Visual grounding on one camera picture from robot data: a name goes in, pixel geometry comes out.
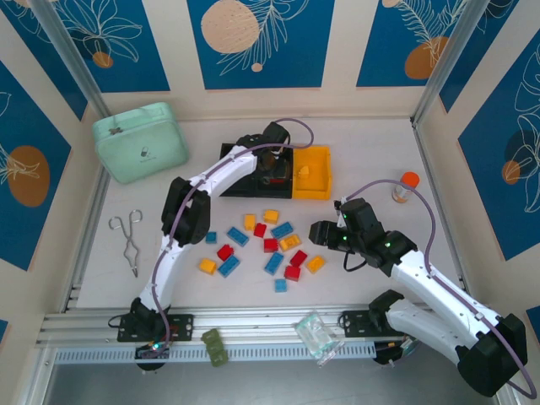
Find aluminium side rail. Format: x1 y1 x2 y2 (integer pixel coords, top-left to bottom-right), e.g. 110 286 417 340
62 116 114 314
411 121 477 293

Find olive green brick piece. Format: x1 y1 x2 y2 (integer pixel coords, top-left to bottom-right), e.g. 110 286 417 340
200 327 230 369

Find mint green case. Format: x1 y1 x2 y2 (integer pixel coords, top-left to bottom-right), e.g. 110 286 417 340
91 100 190 186

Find purple cable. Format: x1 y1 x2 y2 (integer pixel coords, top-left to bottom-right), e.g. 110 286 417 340
339 179 533 400
145 117 316 359

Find white slotted cable duct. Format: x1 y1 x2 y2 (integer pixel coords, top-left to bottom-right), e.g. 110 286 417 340
53 342 377 365

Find metal tongs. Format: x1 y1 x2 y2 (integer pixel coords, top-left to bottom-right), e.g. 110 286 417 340
108 209 143 278

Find aluminium corner post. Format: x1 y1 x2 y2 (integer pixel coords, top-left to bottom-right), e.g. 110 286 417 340
411 0 493 124
29 0 111 119

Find yellow plastic bin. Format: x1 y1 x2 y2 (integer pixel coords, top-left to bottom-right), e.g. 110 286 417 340
290 145 334 202

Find orange capped bottle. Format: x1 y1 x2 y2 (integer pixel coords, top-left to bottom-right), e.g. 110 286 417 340
391 170 421 205

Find aluminium rail with grooves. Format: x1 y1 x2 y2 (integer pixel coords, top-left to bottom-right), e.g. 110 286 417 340
36 304 503 347

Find clear plastic bag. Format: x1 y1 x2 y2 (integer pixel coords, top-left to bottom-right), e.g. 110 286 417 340
293 310 345 367

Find black base electronics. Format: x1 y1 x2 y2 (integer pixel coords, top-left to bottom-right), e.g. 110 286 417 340
133 341 173 373
373 339 421 368

